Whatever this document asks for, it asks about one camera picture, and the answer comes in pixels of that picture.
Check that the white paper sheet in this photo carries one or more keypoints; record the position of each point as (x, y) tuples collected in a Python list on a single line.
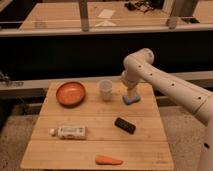
[(106, 14)]

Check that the orange carrot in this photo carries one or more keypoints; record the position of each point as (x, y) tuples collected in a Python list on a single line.
[(105, 160)]

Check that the orange bowl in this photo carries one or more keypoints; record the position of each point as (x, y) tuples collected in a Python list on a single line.
[(70, 94)]

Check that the black rectangular block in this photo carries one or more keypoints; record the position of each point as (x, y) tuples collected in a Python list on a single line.
[(125, 125)]

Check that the grey metal post right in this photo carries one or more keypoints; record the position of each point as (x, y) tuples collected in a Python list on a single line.
[(175, 13)]

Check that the white tube with cap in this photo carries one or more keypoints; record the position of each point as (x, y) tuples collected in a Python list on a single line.
[(69, 132)]

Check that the white ceramic cup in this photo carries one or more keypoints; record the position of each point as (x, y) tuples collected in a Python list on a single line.
[(105, 89)]

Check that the metal clamp on rail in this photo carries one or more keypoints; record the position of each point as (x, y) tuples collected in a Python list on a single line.
[(6, 81)]

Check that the blue sponge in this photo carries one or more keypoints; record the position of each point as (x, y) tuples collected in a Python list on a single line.
[(130, 100)]

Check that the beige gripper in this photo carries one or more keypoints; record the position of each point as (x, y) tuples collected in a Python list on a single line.
[(132, 92)]

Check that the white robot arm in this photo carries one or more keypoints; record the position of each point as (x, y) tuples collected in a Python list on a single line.
[(196, 100)]

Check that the grey metal post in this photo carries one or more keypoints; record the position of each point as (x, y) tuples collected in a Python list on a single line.
[(175, 13), (83, 8)]

